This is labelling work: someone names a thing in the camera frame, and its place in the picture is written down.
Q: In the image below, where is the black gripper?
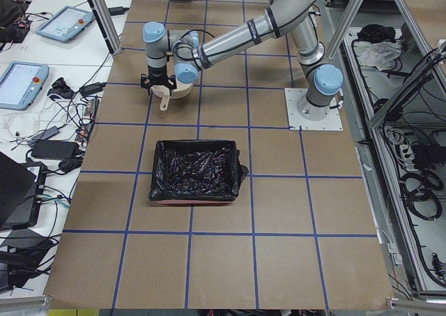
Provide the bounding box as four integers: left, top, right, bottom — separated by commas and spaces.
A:
140, 73, 174, 99

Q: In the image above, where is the beige dustpan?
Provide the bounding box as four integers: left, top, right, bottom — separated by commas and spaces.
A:
151, 81, 194, 112

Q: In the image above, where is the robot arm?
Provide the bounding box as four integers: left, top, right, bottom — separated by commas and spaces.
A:
141, 0, 344, 121

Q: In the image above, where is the bin with black bag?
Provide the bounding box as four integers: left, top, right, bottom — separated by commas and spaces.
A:
148, 140, 248, 205

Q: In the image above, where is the upper teach pendant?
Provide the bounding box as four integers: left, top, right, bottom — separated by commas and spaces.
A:
36, 6, 95, 43

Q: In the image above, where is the teach pendant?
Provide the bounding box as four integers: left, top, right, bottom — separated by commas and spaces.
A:
1, 61, 49, 111
36, 6, 95, 43

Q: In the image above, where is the lower teach pendant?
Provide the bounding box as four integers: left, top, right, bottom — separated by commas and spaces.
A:
1, 61, 49, 111

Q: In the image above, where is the black power adapter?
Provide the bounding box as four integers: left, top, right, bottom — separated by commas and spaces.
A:
31, 140, 80, 160

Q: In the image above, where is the black laptop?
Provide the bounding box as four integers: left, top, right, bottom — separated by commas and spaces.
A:
1, 153, 47, 231

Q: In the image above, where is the white crumpled cloth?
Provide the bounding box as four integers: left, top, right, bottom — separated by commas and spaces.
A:
358, 41, 402, 70

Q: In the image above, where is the aluminium frame post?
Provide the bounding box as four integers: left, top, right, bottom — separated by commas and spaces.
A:
87, 0, 121, 57

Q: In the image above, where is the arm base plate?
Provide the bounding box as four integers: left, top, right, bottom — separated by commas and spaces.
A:
284, 88, 343, 132

